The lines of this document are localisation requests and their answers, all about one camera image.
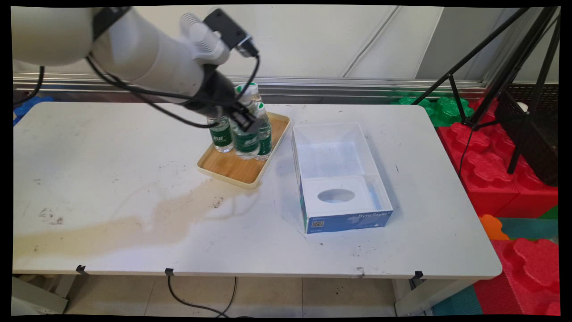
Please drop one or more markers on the aluminium wall rail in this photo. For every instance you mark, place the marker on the aluminium wall rail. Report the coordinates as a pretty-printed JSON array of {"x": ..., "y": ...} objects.
[{"x": 357, "y": 84}]

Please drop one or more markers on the blue and white cardboard box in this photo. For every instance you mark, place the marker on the blue and white cardboard box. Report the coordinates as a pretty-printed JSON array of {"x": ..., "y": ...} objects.
[{"x": 344, "y": 210}]

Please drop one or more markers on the white table leg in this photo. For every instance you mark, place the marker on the white table leg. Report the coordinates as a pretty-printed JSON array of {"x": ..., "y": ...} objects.
[
  {"x": 40, "y": 295},
  {"x": 424, "y": 299}
]

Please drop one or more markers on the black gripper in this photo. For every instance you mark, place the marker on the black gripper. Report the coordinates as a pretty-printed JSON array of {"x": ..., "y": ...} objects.
[{"x": 213, "y": 95}]

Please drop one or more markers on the blue foam piece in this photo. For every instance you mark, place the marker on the blue foam piece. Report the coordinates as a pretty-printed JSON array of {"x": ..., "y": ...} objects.
[{"x": 29, "y": 105}]

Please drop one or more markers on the green label water bottle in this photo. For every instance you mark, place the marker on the green label water bottle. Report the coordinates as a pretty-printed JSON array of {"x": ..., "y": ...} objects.
[
  {"x": 245, "y": 143},
  {"x": 265, "y": 138},
  {"x": 254, "y": 93},
  {"x": 221, "y": 136}
]

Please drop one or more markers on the teal foam mat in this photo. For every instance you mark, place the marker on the teal foam mat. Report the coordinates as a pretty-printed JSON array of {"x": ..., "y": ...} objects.
[{"x": 532, "y": 228}]

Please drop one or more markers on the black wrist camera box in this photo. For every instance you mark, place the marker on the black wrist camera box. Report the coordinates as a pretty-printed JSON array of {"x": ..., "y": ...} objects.
[{"x": 230, "y": 31}]

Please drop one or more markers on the green foam block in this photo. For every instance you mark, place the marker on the green foam block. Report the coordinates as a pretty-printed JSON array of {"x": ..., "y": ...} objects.
[{"x": 442, "y": 112}]

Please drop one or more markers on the black camera tripod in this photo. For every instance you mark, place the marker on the black camera tripod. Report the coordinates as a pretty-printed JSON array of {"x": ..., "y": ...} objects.
[{"x": 505, "y": 76}]

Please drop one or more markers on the large red foam block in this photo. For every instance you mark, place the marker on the large red foam block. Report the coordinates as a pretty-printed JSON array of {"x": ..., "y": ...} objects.
[{"x": 487, "y": 174}]

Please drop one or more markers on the black mesh crate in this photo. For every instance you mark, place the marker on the black mesh crate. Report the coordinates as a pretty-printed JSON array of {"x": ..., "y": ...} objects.
[{"x": 536, "y": 143}]

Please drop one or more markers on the orange foam piece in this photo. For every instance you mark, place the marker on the orange foam piece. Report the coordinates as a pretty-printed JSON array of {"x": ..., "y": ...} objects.
[{"x": 491, "y": 227}]

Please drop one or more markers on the wooden tray with cream rim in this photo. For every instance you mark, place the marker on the wooden tray with cream rim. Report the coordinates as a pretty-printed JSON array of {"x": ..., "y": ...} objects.
[{"x": 232, "y": 167}]

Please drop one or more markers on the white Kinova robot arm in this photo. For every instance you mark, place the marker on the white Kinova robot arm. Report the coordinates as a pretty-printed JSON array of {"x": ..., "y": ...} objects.
[{"x": 111, "y": 42}]

